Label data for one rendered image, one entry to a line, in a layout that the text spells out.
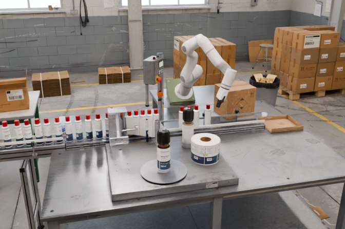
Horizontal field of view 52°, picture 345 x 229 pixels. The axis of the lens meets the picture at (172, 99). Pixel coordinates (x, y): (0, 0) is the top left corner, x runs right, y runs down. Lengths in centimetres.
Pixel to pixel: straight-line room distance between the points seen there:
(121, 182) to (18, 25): 618
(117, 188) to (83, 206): 22
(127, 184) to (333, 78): 518
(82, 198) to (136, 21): 617
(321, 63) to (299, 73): 44
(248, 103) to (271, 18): 610
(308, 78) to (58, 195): 502
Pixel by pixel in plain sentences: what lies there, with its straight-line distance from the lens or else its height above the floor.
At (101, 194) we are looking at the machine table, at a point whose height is 83.
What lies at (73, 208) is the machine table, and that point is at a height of 83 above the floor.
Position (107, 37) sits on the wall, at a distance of 809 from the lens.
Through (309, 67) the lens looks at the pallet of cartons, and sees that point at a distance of 645.
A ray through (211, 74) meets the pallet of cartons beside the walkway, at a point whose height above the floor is 38.
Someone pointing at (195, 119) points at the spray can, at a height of 97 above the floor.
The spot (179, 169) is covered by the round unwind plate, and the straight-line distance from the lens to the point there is 237.
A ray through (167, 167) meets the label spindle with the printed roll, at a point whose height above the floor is 93.
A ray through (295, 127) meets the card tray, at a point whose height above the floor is 86.
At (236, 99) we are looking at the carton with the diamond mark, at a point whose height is 103.
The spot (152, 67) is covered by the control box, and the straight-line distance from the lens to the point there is 271.
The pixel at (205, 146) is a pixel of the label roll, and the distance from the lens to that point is 238.
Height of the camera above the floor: 212
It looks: 20 degrees down
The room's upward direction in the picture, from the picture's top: straight up
